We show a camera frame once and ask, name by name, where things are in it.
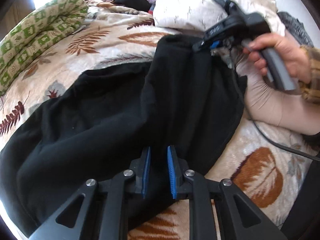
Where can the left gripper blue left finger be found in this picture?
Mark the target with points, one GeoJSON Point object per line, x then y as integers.
{"type": "Point", "coordinates": [99, 209]}

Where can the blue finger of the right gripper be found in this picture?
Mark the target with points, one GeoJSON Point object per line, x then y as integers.
{"type": "Point", "coordinates": [206, 45]}

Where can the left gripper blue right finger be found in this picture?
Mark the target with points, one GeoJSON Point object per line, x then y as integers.
{"type": "Point", "coordinates": [217, 209]}

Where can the black pants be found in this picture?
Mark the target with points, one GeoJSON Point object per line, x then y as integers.
{"type": "Point", "coordinates": [183, 98]}

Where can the brown patterned sleeve forearm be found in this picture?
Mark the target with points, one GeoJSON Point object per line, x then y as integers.
{"type": "Point", "coordinates": [310, 91]}

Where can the person right hand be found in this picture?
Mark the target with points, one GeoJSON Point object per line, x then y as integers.
{"type": "Point", "coordinates": [294, 57]}

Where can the white floral pillow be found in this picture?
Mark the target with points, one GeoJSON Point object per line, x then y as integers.
{"type": "Point", "coordinates": [200, 15]}

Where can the grey knitted cloth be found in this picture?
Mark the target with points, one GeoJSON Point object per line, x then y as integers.
{"type": "Point", "coordinates": [295, 28]}

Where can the leaf patterned fleece blanket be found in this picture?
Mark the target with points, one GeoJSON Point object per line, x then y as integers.
{"type": "Point", "coordinates": [269, 176]}

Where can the beige bolster cushion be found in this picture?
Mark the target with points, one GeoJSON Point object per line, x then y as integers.
{"type": "Point", "coordinates": [277, 108]}

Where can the green patterned folded quilt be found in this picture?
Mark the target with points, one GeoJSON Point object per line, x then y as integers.
{"type": "Point", "coordinates": [36, 33]}

